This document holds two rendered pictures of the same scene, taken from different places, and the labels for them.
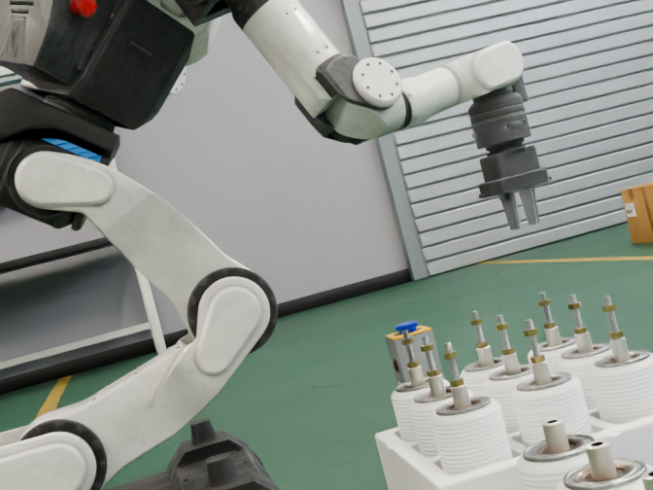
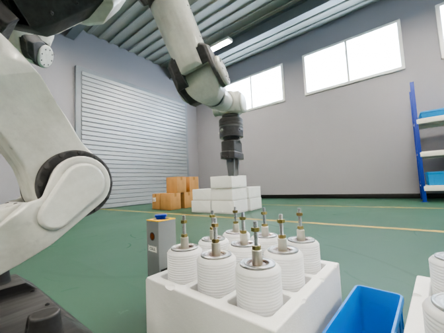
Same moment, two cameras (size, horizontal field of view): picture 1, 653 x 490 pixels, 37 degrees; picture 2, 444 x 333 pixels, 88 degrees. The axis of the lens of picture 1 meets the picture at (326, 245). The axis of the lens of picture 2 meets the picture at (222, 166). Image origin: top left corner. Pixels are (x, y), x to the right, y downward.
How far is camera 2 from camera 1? 1.01 m
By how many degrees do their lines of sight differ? 41
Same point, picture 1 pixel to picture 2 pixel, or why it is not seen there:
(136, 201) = (19, 71)
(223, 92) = not seen: hidden behind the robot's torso
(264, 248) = (16, 191)
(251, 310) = (98, 184)
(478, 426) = (278, 278)
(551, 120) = (131, 172)
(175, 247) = (41, 123)
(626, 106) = (151, 173)
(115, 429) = not seen: outside the picture
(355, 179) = not seen: hidden behind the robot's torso
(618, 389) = (310, 255)
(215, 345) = (61, 205)
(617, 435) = (323, 281)
